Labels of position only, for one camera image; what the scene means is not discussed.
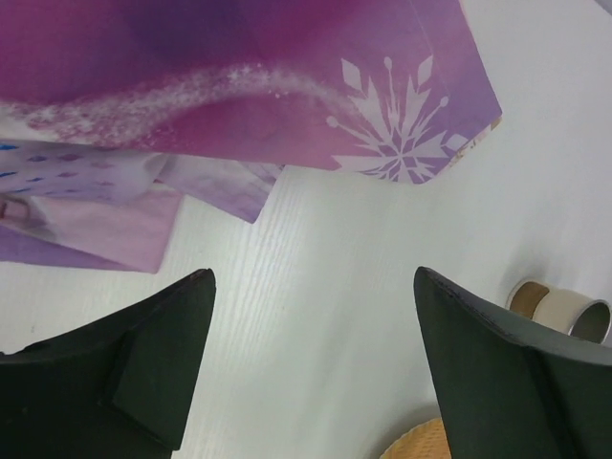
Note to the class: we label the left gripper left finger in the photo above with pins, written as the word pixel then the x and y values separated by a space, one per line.
pixel 118 387

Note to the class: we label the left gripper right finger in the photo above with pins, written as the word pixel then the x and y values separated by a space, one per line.
pixel 506 386

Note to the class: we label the purple printed cloth placemat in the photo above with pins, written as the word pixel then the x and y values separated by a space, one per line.
pixel 113 111

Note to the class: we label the round orange woven plate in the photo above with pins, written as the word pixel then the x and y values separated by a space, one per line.
pixel 425 441

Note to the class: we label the beige metal cup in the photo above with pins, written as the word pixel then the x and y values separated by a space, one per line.
pixel 563 310

